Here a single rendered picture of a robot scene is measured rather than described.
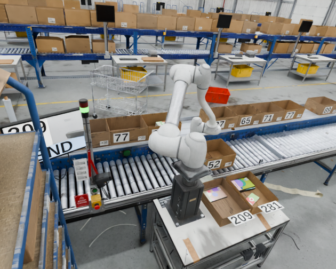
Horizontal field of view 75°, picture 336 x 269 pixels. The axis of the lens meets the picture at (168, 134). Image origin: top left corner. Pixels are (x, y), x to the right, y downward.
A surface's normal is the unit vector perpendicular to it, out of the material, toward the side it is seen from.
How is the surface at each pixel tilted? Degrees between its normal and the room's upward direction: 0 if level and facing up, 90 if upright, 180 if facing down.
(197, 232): 0
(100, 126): 90
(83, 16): 89
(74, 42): 85
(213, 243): 0
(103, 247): 0
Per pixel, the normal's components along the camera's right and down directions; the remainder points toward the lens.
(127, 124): 0.37, 0.52
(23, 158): 0.09, -0.84
